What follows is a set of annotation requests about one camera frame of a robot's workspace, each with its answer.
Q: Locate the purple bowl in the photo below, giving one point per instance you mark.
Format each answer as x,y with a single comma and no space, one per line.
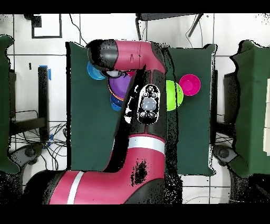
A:
120,86

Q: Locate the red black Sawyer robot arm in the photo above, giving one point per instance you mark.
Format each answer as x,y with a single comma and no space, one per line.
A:
137,169

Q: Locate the dark blue bowl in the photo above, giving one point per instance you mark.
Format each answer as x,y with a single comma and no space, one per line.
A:
116,105

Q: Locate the light green bowl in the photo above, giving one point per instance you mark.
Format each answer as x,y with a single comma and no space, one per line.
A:
174,97

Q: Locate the dark green tablecloth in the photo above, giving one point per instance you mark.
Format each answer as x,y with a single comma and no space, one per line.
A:
90,126

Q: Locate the light blue bowl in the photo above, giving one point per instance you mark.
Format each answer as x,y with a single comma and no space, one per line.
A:
93,73

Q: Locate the red-pink bowl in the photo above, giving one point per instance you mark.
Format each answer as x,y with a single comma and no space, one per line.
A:
189,85

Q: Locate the green cloth side table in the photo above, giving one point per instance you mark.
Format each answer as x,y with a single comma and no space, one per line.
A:
253,105
4,84

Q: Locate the white boxes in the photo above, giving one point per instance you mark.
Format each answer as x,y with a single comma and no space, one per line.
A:
267,116

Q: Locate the black camera tripod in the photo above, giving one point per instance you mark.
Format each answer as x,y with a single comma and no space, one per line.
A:
160,16

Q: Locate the black square frame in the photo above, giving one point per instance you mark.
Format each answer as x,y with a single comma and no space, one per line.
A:
36,21

